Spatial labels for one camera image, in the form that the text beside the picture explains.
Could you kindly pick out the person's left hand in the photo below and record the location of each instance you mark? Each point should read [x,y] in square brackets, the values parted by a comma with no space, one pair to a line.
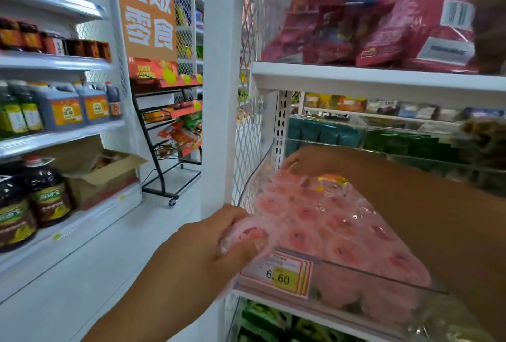
[197,251]

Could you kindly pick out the person's right hand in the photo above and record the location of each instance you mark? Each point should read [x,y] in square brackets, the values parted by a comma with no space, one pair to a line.
[320,162]

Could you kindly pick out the person's right fingers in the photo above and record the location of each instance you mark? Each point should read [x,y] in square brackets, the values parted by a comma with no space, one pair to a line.
[294,162]

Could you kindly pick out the person's left thumb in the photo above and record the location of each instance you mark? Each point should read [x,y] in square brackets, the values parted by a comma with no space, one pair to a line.
[245,247]

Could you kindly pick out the bag of pink jelly cups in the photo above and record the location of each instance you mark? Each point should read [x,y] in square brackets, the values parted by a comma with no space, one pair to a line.
[328,231]

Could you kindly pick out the person's left forearm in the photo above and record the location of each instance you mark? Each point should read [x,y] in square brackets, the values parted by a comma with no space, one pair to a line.
[150,302]

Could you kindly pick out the person's right forearm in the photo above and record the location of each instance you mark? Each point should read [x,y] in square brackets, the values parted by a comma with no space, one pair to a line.
[435,227]

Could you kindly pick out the white perforated shelf upright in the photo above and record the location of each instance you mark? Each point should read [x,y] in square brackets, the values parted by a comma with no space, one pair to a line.
[281,128]

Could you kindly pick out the row of teal packets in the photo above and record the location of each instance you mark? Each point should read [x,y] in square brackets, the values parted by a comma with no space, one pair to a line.
[324,132]

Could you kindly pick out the yellow white price tag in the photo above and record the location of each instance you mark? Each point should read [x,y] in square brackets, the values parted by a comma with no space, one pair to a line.
[282,274]

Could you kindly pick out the pile of green striped packets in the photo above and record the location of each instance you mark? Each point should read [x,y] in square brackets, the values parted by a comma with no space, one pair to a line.
[272,324]

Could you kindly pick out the white shelf column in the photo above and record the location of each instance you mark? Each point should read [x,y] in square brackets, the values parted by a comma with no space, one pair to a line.
[221,96]

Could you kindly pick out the row of assorted background packets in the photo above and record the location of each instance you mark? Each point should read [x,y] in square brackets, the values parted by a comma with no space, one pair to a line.
[395,110]

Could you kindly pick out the white shelf board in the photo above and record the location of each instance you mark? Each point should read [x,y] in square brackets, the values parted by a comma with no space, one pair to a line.
[375,83]

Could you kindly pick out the row of dark green packets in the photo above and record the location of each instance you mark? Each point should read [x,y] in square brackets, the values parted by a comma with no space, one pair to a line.
[407,144]

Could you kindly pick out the pile of dark red packets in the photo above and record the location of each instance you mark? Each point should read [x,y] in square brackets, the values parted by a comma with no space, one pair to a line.
[312,33]

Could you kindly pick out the clear plastic shelf guard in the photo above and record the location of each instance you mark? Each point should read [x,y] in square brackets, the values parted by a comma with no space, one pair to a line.
[375,298]

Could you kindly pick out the brown cardboard box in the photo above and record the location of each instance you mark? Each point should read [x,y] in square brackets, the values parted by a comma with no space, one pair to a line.
[102,179]

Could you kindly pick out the large red snack packet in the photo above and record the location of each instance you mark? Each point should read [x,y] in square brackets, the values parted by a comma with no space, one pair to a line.
[419,21]

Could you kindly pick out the small dark bottle orange label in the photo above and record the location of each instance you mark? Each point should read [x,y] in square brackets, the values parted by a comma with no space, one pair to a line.
[114,100]

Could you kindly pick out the dark oil bottle red cap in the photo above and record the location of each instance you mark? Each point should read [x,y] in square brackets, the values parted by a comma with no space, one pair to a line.
[47,195]

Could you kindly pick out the grey jug orange label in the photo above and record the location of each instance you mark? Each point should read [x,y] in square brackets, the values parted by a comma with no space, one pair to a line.
[59,110]
[94,106]

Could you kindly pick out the orange sign with white characters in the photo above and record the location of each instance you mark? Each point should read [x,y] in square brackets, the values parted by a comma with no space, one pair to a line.
[146,5]

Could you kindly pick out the white shelving unit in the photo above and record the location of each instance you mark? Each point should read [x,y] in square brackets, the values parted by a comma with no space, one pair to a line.
[51,140]

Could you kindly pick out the dark oil bottle green label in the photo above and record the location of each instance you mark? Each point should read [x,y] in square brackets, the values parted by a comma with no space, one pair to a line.
[14,215]

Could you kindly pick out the green oil bottle yellow label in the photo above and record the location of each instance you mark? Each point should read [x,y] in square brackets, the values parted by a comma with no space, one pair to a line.
[31,114]
[10,116]

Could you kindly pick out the row of brown jars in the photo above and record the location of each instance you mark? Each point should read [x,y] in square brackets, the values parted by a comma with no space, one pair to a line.
[51,43]

